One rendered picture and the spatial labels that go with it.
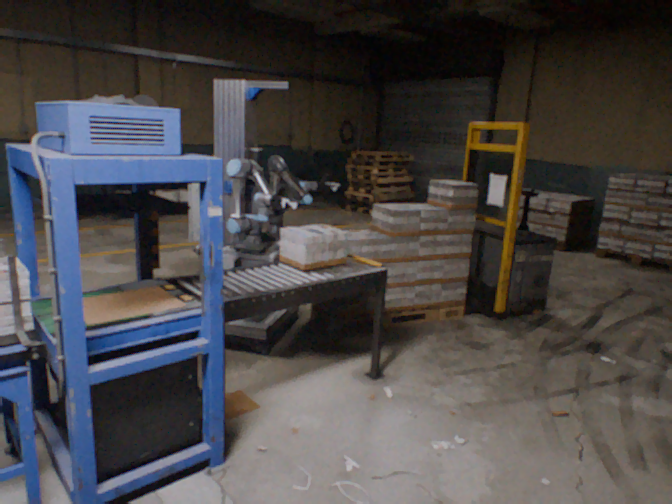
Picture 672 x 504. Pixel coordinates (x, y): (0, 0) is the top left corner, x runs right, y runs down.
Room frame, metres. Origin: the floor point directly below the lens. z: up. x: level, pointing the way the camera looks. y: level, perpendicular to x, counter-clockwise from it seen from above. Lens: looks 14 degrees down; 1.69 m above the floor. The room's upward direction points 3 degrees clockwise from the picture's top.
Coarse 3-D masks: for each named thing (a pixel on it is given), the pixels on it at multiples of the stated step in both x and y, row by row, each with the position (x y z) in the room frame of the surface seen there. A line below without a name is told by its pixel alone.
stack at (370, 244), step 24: (360, 240) 4.02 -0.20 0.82; (384, 240) 4.12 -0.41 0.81; (408, 240) 4.22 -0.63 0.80; (432, 240) 4.33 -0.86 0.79; (384, 264) 4.12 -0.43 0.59; (408, 264) 4.22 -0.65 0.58; (432, 264) 4.33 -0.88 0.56; (408, 288) 4.24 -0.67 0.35; (432, 288) 4.34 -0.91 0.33; (312, 312) 4.23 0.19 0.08; (336, 312) 3.95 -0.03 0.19; (384, 312) 4.29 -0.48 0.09; (408, 312) 4.24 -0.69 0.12; (432, 312) 4.35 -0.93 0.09
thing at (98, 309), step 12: (144, 288) 2.56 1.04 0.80; (156, 288) 2.57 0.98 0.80; (84, 300) 2.33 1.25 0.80; (96, 300) 2.34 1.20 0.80; (108, 300) 2.35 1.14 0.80; (120, 300) 2.36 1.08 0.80; (132, 300) 2.36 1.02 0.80; (144, 300) 2.37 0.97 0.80; (156, 300) 2.38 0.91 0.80; (168, 300) 2.39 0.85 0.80; (84, 312) 2.17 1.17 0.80; (96, 312) 2.18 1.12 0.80; (108, 312) 2.19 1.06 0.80; (120, 312) 2.19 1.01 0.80; (132, 312) 2.20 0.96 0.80; (144, 312) 2.21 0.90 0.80
